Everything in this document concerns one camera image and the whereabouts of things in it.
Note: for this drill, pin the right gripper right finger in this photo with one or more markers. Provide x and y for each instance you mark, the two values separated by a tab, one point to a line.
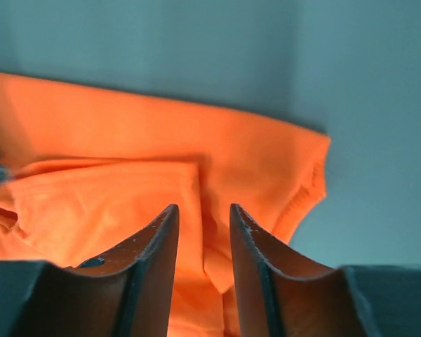
281	292

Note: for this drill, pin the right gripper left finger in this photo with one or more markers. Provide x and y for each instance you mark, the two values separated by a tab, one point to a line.
125	291

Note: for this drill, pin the orange t-shirt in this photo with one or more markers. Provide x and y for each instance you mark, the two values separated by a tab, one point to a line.
90	167

